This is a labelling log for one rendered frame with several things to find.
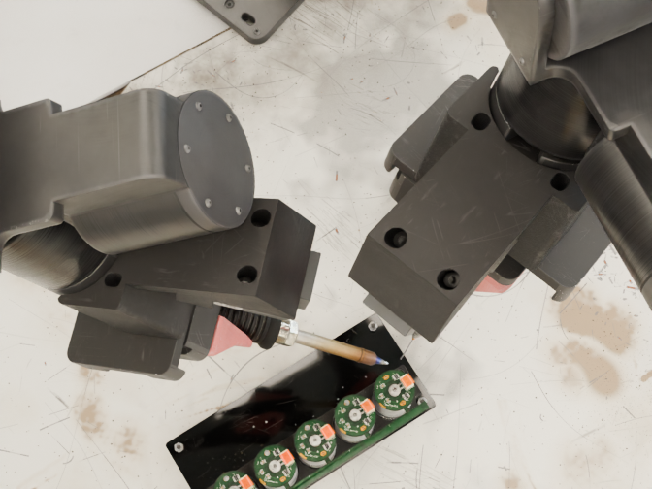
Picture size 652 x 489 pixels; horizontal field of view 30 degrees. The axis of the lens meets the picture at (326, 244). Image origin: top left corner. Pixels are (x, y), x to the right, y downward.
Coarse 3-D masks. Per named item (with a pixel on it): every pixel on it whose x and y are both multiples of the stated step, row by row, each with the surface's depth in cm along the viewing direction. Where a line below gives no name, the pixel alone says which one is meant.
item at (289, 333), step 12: (288, 324) 68; (288, 336) 67; (300, 336) 68; (312, 336) 68; (324, 348) 69; (336, 348) 69; (348, 348) 69; (360, 348) 70; (360, 360) 69; (372, 360) 70
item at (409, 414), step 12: (408, 408) 73; (420, 408) 73; (396, 420) 72; (408, 420) 72; (384, 432) 72; (360, 444) 72; (348, 456) 72; (324, 468) 72; (300, 480) 71; (312, 480) 71
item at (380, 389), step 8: (392, 376) 73; (400, 376) 73; (376, 384) 73; (384, 384) 73; (376, 392) 73; (384, 392) 73; (408, 392) 73; (376, 400) 73; (384, 400) 73; (392, 400) 73; (400, 400) 73; (408, 400) 73; (392, 408) 73; (400, 408) 73
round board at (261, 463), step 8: (264, 448) 72; (272, 448) 72; (280, 448) 72; (256, 456) 72; (264, 456) 72; (272, 456) 72; (256, 464) 72; (264, 464) 72; (256, 472) 72; (264, 472) 72; (280, 472) 72; (288, 472) 71; (264, 480) 71; (272, 480) 71; (288, 480) 71
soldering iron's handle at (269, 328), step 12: (228, 312) 66; (240, 312) 66; (240, 324) 66; (252, 324) 66; (264, 324) 67; (276, 324) 67; (252, 336) 67; (264, 336) 67; (276, 336) 67; (264, 348) 67
